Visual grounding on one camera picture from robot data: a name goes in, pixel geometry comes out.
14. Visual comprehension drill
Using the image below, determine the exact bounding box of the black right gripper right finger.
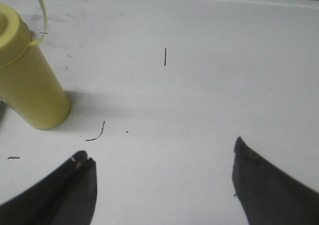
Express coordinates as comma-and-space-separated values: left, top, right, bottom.
232, 137, 319, 225

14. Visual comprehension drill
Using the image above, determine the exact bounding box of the yellow squeeze bottle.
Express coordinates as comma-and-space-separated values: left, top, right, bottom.
0, 4, 71, 130

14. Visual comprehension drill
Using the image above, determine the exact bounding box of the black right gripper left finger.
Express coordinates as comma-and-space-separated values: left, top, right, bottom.
0, 151, 97, 225

